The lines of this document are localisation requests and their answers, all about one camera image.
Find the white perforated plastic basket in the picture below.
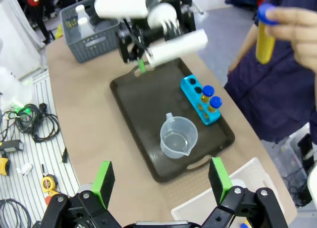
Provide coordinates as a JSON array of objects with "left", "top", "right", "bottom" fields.
[{"left": 170, "top": 157, "right": 281, "bottom": 228}]

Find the person torso in navy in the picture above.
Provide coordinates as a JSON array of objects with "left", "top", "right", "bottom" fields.
[{"left": 224, "top": 0, "right": 317, "bottom": 142}]

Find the person hand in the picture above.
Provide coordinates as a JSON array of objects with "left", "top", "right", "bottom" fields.
[{"left": 266, "top": 7, "right": 317, "bottom": 73}]

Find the small white plastic part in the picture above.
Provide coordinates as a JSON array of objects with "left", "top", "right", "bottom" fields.
[{"left": 16, "top": 163, "right": 33, "bottom": 176}]

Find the black cable bundle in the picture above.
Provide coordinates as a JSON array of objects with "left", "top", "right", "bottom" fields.
[{"left": 16, "top": 103, "right": 60, "bottom": 143}]

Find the blue test tube rack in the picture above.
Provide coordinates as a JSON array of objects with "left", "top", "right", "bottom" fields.
[{"left": 180, "top": 75, "right": 221, "bottom": 126}]

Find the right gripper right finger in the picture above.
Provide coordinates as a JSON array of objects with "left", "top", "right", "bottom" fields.
[{"left": 202, "top": 157, "right": 289, "bottom": 228}]

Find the dark grey plastic tray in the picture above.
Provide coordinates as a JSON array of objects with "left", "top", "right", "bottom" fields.
[{"left": 109, "top": 57, "right": 235, "bottom": 183}]

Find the yellow tape measure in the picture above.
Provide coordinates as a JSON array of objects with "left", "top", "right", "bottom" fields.
[{"left": 41, "top": 173, "right": 59, "bottom": 193}]

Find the white plastic jug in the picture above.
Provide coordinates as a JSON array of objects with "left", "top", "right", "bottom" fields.
[{"left": 0, "top": 66, "right": 33, "bottom": 110}]

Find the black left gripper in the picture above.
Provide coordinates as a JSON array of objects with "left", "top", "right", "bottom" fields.
[{"left": 116, "top": 19, "right": 164, "bottom": 74}]

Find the yellow tube with blue cap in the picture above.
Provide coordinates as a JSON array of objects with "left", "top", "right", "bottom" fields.
[
  {"left": 255, "top": 4, "right": 278, "bottom": 65},
  {"left": 202, "top": 86, "right": 215, "bottom": 107},
  {"left": 208, "top": 96, "right": 223, "bottom": 115}
]

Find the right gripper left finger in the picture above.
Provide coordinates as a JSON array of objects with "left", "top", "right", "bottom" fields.
[{"left": 41, "top": 160, "right": 124, "bottom": 228}]

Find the orange tool handle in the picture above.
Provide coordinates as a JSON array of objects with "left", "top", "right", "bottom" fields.
[{"left": 46, "top": 190, "right": 63, "bottom": 204}]

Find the black coiled cable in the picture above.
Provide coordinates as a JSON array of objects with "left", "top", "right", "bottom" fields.
[{"left": 0, "top": 198, "right": 32, "bottom": 228}]

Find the grey basket with label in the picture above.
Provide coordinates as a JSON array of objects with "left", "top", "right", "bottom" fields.
[{"left": 60, "top": 2, "right": 120, "bottom": 63}]

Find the clear plastic measuring cup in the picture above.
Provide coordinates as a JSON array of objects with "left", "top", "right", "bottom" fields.
[{"left": 159, "top": 112, "right": 199, "bottom": 159}]

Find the yellow black hand tool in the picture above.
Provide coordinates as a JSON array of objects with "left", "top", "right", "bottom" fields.
[{"left": 0, "top": 157, "right": 11, "bottom": 176}]

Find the white plastic bottle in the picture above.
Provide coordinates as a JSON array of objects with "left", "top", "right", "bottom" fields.
[
  {"left": 75, "top": 4, "right": 87, "bottom": 20},
  {"left": 77, "top": 17, "right": 96, "bottom": 39}
]

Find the clear plastic storage box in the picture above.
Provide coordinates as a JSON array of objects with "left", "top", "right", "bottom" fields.
[{"left": 271, "top": 129, "right": 312, "bottom": 178}]

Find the grey handheld device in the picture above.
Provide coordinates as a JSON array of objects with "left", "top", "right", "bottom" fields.
[{"left": 0, "top": 139, "right": 24, "bottom": 153}]

